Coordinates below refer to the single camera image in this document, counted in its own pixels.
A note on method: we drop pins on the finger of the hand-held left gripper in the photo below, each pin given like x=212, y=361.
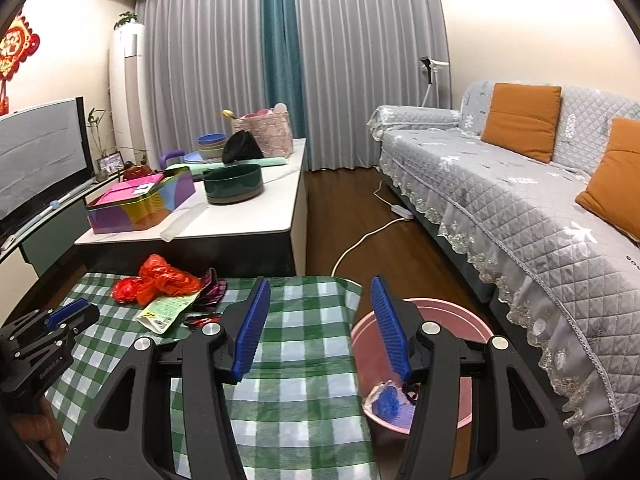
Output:
x=86, y=320
x=67, y=311

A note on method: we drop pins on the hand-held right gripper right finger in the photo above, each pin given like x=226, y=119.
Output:
x=390, y=330

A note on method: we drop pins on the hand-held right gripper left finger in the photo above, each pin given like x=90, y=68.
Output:
x=250, y=330

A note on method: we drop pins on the small red black wrapper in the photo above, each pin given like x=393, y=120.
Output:
x=202, y=320

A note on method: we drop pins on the small red plastic bag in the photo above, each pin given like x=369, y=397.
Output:
x=127, y=290

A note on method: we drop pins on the maroon patterned wrapper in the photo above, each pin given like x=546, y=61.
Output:
x=210, y=290

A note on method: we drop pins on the pink plastic bin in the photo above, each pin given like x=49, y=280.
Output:
x=450, y=325

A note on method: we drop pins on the blue plastic bag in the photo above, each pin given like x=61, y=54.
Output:
x=390, y=402

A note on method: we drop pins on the green packet yellow label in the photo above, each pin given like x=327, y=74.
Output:
x=167, y=312

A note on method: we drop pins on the purple foam net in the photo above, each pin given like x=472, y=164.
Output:
x=407, y=412

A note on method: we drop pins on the large red plastic bag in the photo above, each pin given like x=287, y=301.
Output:
x=167, y=277

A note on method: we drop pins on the person's left hand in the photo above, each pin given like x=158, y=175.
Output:
x=40, y=430

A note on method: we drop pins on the green checked tablecloth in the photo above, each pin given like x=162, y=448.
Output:
x=300, y=360

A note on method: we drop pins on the grey white television stand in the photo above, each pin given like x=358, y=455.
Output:
x=50, y=240

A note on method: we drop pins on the white rod blue grip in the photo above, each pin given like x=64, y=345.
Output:
x=52, y=206

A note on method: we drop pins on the colourful tin box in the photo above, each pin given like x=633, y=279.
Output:
x=140, y=215

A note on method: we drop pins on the white power strip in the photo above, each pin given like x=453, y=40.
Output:
x=401, y=211

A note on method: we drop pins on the white top coffee table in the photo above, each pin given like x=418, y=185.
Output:
x=240, y=210

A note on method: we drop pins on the pink flat box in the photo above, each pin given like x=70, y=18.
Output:
x=125, y=192

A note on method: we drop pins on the dark green round container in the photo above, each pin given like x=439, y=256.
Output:
x=232, y=187

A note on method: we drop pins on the television with grey cover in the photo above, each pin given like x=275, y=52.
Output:
x=40, y=160

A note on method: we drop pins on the red glossy teapot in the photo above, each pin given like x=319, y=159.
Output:
x=135, y=170

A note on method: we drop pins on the sofa with grey quilted cover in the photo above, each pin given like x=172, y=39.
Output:
x=500, y=210

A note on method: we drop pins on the mint green folded cloth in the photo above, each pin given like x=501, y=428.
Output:
x=270, y=161

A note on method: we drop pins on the light blue plate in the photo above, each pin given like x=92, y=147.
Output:
x=192, y=158

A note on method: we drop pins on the black fabric pouch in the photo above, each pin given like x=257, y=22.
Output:
x=242, y=149

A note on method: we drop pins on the bamboo plant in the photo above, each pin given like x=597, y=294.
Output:
x=97, y=130

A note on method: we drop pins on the stack of coloured bowls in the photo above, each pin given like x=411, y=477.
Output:
x=211, y=145

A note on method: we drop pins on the pink basket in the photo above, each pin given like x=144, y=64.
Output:
x=270, y=132

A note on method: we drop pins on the yellow artificial flower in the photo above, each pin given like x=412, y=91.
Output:
x=227, y=113

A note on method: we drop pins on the white standing air conditioner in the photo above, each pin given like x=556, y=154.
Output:
x=127, y=95

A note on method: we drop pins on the orange cushion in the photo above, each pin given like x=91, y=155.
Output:
x=522, y=120
x=615, y=180

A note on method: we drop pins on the white floor lamp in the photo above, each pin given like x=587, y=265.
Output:
x=431, y=65

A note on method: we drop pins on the grey curtain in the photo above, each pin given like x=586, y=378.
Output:
x=200, y=60
x=370, y=60

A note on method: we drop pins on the teal curtain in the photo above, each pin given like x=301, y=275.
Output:
x=282, y=45

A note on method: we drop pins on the green potted plant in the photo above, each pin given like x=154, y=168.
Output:
x=126, y=19

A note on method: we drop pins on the small photo frame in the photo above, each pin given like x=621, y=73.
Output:
x=110, y=162

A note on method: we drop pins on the red knot wall ornament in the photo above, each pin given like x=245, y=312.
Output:
x=15, y=47

